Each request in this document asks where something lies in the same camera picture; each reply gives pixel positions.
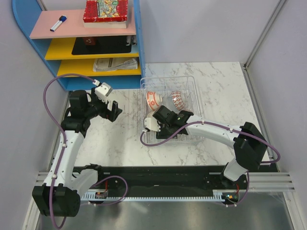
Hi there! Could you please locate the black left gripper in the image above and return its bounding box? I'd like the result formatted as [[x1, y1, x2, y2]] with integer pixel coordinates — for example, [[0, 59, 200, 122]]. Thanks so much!
[[84, 88, 121, 122]]

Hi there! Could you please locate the blue triangle pattern bowl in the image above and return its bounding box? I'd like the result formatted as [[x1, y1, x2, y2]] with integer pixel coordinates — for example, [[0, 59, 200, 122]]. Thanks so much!
[[171, 91, 185, 111]]

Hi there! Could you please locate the orange floral bowl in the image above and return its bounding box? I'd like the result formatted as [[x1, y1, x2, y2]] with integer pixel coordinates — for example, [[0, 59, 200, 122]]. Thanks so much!
[[146, 91, 163, 111]]

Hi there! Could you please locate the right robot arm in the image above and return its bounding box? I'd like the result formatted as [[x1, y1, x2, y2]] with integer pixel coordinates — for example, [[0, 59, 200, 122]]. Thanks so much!
[[153, 105, 267, 189]]

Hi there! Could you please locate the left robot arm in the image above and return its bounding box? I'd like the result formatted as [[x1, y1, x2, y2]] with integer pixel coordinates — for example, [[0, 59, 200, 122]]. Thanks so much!
[[32, 85, 122, 217]]

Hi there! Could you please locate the folded newspaper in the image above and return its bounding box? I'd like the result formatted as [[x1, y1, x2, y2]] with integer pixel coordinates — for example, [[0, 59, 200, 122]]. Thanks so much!
[[93, 57, 139, 72]]

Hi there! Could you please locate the blue shelf unit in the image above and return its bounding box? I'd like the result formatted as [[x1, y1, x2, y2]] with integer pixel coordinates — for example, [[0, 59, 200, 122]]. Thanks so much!
[[12, 0, 145, 91]]

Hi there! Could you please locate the dark red box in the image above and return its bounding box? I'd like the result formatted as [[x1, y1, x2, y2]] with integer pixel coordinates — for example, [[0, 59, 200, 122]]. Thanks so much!
[[83, 37, 96, 46]]

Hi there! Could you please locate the red patterned book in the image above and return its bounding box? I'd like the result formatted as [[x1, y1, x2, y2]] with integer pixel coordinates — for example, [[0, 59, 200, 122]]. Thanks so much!
[[83, 0, 129, 29]]

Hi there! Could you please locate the blue white marker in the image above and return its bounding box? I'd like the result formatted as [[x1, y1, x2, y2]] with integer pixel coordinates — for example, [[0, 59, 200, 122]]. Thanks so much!
[[50, 15, 67, 32]]

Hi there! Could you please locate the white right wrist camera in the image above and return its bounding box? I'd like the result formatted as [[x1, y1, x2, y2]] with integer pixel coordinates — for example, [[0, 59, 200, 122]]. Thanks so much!
[[144, 111, 161, 132]]

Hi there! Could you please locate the white wire dish rack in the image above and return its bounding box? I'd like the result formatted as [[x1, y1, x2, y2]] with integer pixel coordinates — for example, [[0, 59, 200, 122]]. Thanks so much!
[[141, 76, 204, 146]]

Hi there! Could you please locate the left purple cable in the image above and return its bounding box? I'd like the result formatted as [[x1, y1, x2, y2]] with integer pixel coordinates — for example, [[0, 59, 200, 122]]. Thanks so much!
[[43, 73, 129, 230]]

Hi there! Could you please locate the white slotted cable duct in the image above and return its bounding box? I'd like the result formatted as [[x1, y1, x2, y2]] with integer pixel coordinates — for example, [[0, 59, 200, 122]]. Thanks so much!
[[81, 190, 225, 202]]

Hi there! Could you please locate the aluminium frame post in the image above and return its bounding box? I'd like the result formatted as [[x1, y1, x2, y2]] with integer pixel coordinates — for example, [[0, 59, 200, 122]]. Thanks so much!
[[241, 0, 288, 71]]

